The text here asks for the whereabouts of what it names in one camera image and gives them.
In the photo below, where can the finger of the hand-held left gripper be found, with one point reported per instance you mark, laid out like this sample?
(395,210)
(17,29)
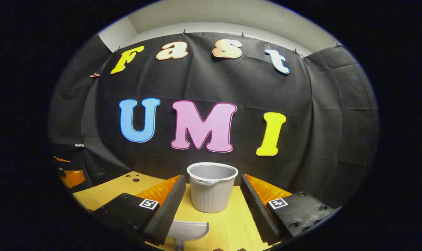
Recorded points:
(74,177)

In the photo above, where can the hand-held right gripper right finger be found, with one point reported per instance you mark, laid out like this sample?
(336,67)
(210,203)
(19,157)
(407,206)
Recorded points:
(256,205)

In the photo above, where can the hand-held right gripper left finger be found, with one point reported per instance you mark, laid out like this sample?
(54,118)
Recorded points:
(169,209)

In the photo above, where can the grey plastic dustpan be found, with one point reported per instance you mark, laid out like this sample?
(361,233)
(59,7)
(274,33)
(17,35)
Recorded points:
(187,230)

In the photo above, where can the grey plastic garbage bin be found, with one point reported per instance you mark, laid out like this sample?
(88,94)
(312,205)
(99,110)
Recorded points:
(211,195)

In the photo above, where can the wooden desktop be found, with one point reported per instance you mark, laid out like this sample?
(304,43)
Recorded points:
(228,228)

